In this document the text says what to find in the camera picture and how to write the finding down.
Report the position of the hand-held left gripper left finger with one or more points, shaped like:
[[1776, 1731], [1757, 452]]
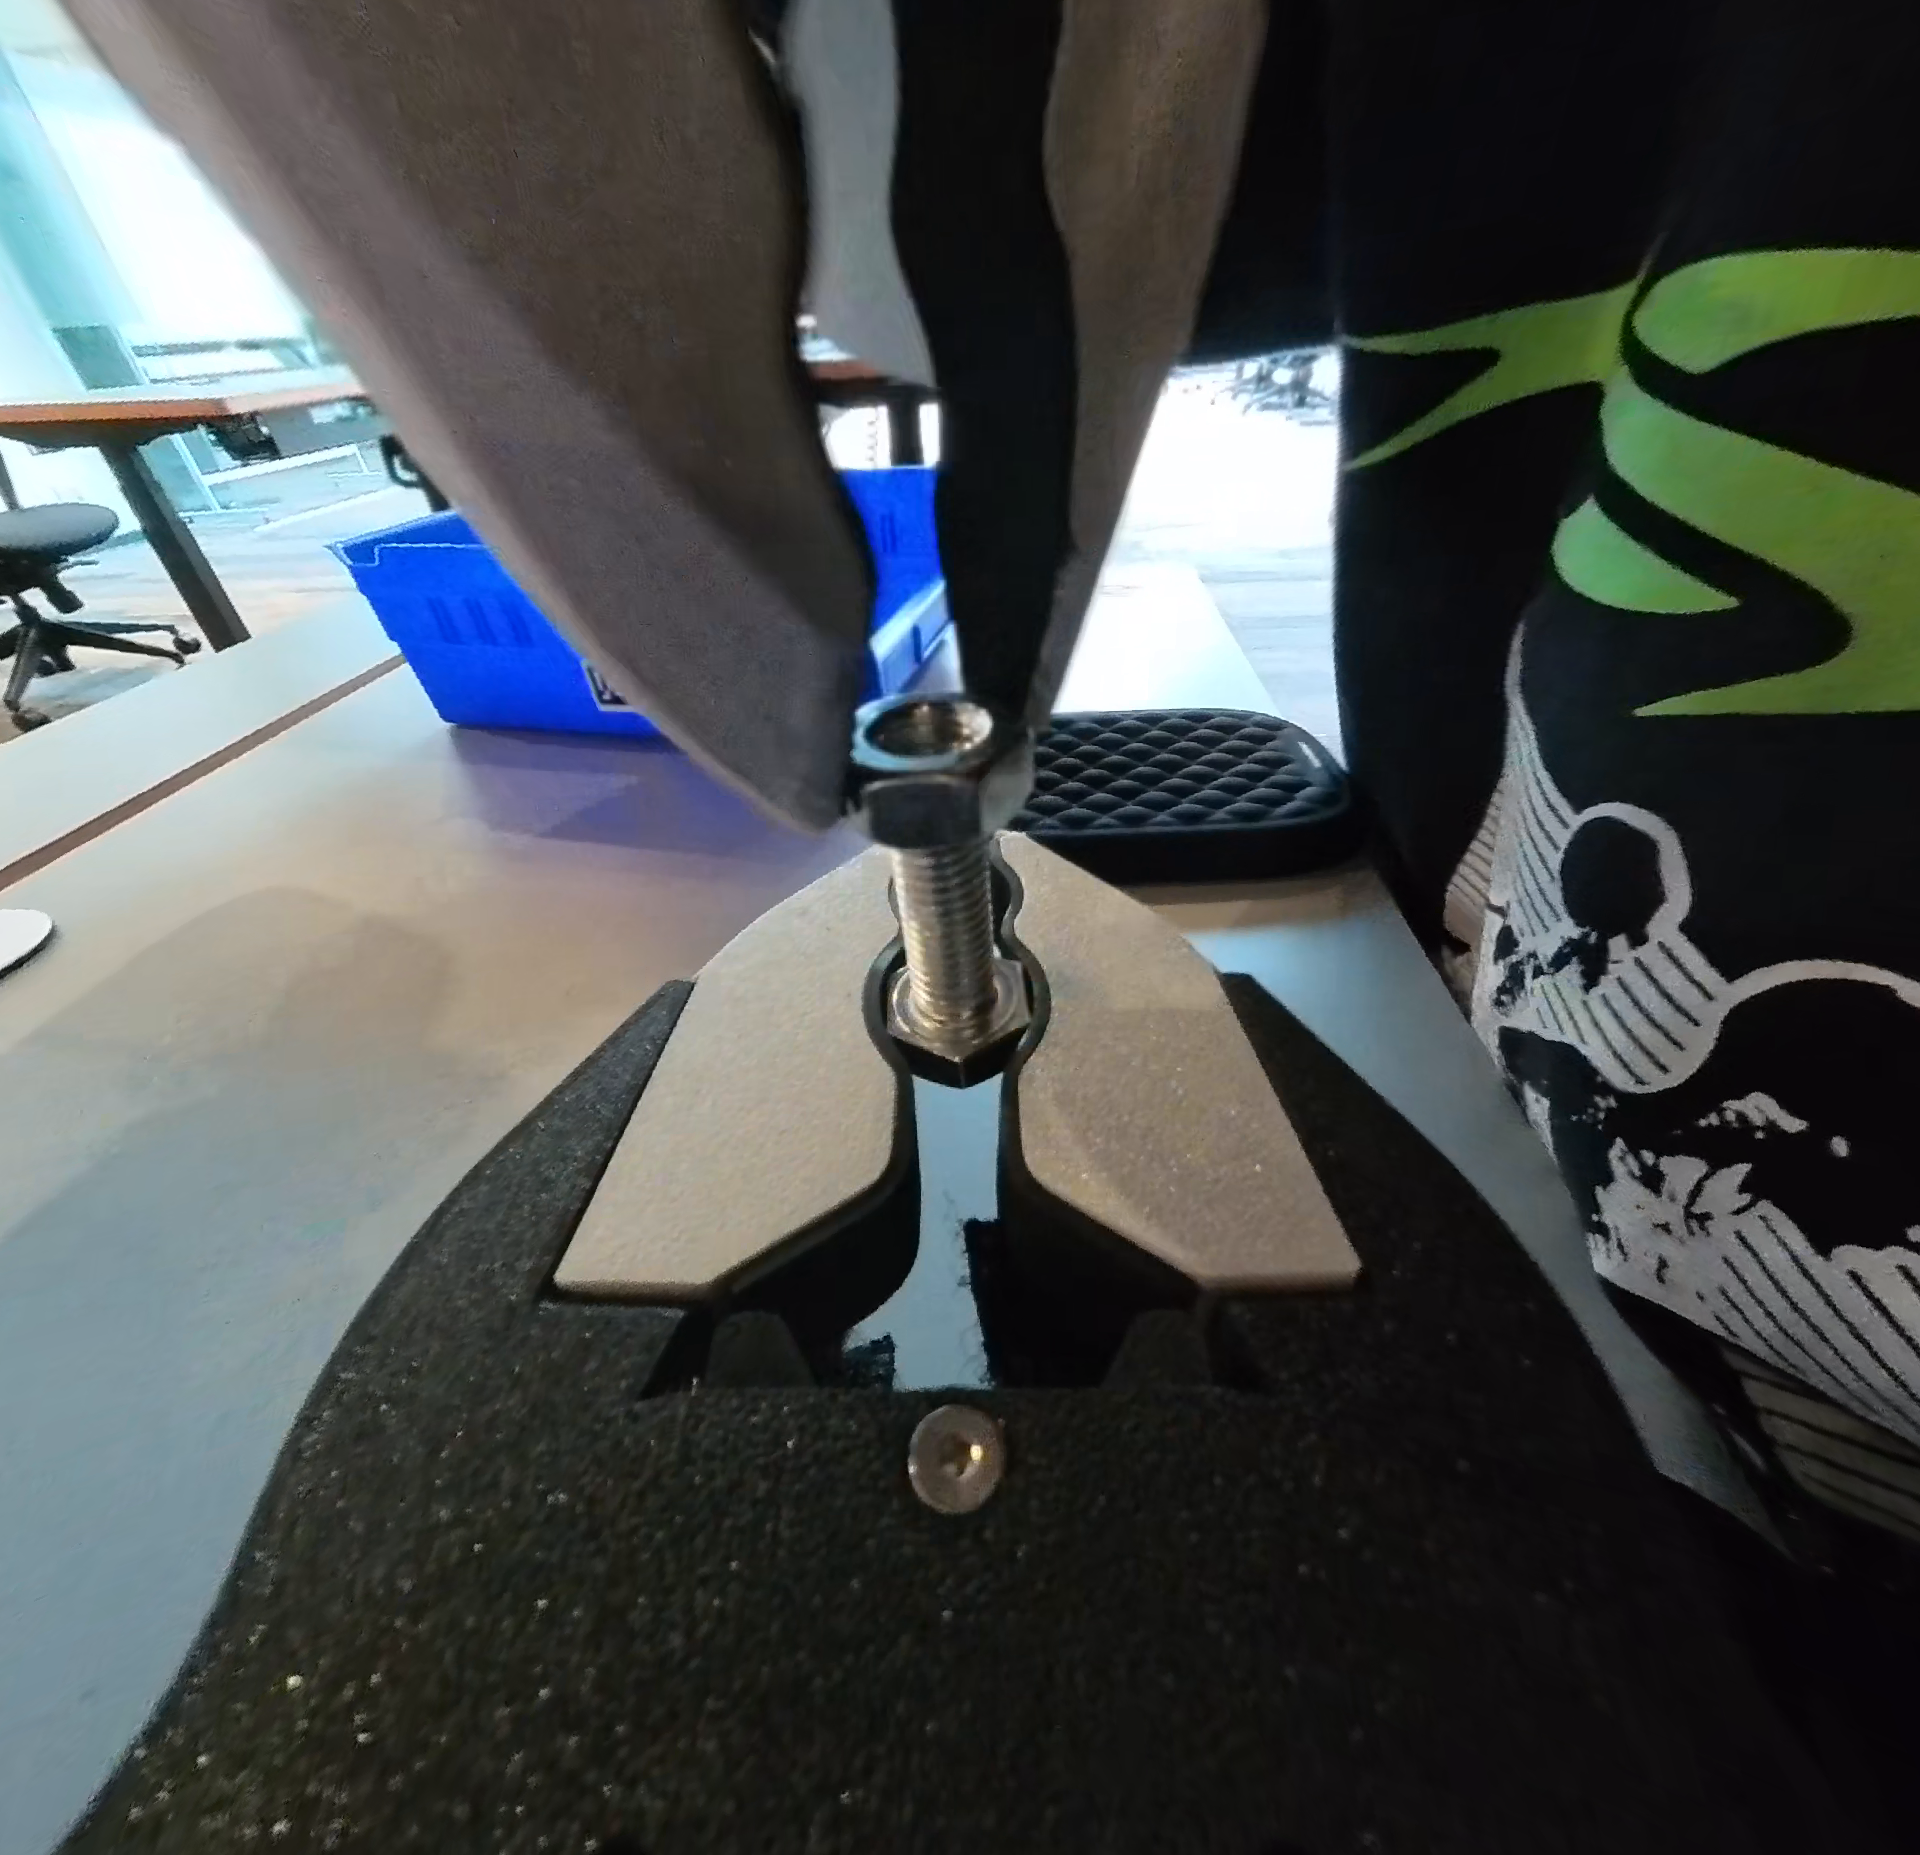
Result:
[[750, 1119]]

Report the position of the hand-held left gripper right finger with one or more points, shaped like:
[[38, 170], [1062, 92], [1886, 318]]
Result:
[[1171, 1119]]

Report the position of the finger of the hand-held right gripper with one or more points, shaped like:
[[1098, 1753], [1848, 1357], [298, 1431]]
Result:
[[1155, 160], [525, 234]]

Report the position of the silver hex bolt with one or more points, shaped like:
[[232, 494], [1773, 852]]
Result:
[[942, 925]]

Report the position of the blue plastic bin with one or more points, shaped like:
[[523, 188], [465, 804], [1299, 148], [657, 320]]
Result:
[[480, 626]]

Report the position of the row of distant office chairs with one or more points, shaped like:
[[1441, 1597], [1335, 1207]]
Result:
[[1274, 382]]

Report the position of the wooden desk black legs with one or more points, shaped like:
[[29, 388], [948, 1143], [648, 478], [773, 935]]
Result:
[[151, 412]]

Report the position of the person's black printed shirt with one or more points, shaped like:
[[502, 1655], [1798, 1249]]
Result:
[[1651, 985]]

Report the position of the black office chair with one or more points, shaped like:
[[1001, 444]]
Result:
[[53, 534]]

